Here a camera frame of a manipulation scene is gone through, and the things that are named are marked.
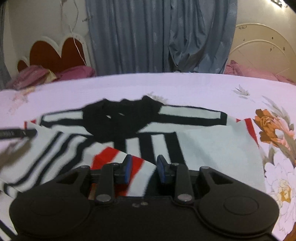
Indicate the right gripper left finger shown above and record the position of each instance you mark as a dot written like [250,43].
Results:
[108,176]

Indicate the wall lamp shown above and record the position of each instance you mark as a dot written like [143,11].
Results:
[280,3]

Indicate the blue-grey curtain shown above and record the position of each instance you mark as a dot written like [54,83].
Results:
[161,36]

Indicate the pink floral bed sheet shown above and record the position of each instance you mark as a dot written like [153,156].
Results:
[161,90]

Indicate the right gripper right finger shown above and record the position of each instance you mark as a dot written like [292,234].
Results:
[178,176]

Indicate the magenta pillow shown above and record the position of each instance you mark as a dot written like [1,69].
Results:
[77,72]

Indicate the red heart-shaped headboard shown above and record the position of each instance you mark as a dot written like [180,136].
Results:
[45,52]

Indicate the striped knit children's sweater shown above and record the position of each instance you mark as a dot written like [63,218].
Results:
[134,170]

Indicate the cream arched headboard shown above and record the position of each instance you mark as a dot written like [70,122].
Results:
[261,47]

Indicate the pink bedding on far bed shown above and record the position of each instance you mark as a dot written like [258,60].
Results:
[233,68]

